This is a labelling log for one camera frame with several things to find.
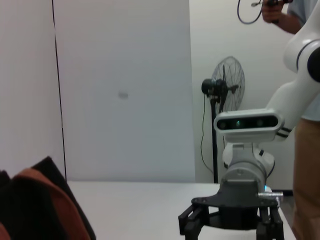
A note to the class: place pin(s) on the black standing fan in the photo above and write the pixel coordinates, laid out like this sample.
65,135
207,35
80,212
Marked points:
208,86

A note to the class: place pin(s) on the operator bare hand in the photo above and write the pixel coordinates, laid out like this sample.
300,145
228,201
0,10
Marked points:
271,13

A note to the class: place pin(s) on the operator bare forearm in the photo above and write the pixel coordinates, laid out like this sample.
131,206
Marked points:
290,25

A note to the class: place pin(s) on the person in khaki trousers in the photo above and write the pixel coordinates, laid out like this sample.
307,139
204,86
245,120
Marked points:
307,175

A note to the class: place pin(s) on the black handheld controller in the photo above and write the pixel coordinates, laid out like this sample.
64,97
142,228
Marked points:
272,2

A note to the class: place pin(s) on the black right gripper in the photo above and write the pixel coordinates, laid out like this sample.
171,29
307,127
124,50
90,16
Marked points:
237,212

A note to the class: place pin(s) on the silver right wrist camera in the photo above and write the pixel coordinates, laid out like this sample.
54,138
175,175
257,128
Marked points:
250,135

